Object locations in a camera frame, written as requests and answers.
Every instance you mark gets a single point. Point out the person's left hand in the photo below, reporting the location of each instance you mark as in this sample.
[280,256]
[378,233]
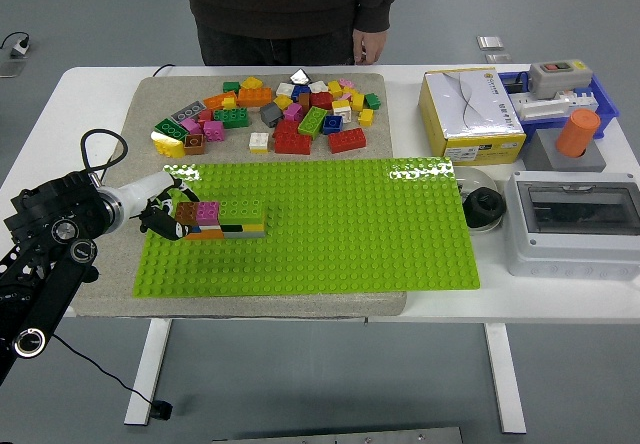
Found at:
[370,46]

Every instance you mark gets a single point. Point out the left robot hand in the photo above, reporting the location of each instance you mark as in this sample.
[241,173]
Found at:
[145,191]

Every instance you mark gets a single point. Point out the brown square toy brick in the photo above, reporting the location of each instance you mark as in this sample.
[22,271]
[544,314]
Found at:
[187,212]
[194,144]

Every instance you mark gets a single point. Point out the person's left forearm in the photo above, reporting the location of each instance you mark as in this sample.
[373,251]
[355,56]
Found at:
[376,14]

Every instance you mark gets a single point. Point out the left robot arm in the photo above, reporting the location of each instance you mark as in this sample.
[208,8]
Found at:
[55,294]

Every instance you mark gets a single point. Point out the small pink toy brick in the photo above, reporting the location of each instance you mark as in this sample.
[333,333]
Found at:
[346,83]
[345,96]

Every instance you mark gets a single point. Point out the glossy yellow toy brick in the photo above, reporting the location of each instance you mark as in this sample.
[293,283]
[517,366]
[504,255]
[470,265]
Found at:
[167,146]

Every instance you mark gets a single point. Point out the blue square toy brick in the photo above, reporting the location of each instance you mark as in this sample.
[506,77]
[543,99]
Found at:
[332,124]
[193,227]

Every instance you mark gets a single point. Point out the pink square toy brick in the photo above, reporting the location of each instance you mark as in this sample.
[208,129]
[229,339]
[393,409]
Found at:
[208,212]
[214,131]

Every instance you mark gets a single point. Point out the small yellow toy brick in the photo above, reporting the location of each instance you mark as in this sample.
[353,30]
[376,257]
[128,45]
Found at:
[229,102]
[366,117]

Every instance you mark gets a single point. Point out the white thin toy brick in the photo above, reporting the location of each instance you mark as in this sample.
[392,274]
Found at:
[211,226]

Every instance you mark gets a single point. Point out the orange long toy brick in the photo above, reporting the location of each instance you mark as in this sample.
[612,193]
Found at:
[215,100]
[206,235]
[255,96]

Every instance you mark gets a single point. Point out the shiny black toy brick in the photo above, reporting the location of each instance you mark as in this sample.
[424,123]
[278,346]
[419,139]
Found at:
[300,76]

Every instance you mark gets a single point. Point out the narrow brown toy brick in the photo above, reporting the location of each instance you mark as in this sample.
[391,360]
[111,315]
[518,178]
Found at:
[304,101]

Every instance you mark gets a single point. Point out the black thin toy brick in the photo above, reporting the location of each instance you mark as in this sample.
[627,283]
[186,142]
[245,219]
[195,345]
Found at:
[231,228]

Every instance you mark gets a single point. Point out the red long toy brick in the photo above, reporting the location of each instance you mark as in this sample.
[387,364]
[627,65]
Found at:
[292,143]
[347,140]

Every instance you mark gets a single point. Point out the small red toy brick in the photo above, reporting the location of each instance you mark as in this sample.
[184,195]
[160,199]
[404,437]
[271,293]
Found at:
[205,114]

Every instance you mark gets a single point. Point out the grey long toy brick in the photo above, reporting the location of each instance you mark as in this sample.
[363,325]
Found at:
[245,234]

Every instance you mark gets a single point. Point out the yellow thin toy brick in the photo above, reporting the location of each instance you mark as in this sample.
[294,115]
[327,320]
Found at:
[253,227]

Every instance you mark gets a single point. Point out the dark grey toy brick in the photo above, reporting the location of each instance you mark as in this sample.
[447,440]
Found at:
[271,113]

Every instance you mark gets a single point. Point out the green studded baseplate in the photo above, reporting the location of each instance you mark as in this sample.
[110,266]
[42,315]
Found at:
[325,234]

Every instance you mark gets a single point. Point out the small dark green brick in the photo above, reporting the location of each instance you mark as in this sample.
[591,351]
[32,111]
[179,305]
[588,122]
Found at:
[231,86]
[372,100]

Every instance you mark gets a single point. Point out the dark green long brick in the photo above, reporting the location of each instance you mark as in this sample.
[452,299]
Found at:
[231,117]
[171,129]

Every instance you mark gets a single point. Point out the grey-brown mat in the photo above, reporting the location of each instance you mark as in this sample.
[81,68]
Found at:
[115,264]

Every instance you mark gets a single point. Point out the grey flat long brick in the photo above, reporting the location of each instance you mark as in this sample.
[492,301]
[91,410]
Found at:
[189,111]

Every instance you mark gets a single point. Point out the lime green long brick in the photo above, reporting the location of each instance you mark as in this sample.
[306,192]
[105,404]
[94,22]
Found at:
[242,212]
[312,122]

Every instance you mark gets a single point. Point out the yellow and white cardboard box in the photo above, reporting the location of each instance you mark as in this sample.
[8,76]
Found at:
[465,109]

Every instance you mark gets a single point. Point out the metal floor plate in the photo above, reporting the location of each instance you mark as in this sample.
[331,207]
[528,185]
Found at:
[489,42]
[498,58]
[11,69]

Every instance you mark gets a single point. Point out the white and yellow brick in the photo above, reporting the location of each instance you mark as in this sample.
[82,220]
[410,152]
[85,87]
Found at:
[259,142]

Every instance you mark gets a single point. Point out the small black device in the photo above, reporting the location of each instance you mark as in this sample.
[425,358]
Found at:
[515,84]

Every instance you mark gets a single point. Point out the white table leg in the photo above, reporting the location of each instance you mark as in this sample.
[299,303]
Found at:
[147,369]
[505,379]

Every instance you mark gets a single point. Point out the white circuit breaker strip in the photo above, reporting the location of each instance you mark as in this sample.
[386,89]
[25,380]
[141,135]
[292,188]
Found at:
[542,106]

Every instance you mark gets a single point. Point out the white floor plug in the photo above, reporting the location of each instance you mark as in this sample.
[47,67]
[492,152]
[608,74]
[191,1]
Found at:
[20,46]

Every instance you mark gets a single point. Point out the black round knob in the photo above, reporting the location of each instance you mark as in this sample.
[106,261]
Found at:
[484,206]

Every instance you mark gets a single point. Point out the grey square block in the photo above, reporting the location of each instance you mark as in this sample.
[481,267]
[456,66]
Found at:
[542,156]

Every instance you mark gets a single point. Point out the orange cylinder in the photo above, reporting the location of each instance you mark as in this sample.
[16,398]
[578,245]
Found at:
[577,131]

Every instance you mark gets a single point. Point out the blue plastic bin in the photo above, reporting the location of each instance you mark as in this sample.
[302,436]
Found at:
[605,109]

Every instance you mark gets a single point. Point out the grey distribution box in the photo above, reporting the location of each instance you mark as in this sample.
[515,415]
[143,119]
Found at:
[570,254]

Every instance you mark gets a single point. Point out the grey push-button switch box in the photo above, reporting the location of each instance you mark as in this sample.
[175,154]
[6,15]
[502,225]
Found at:
[560,79]

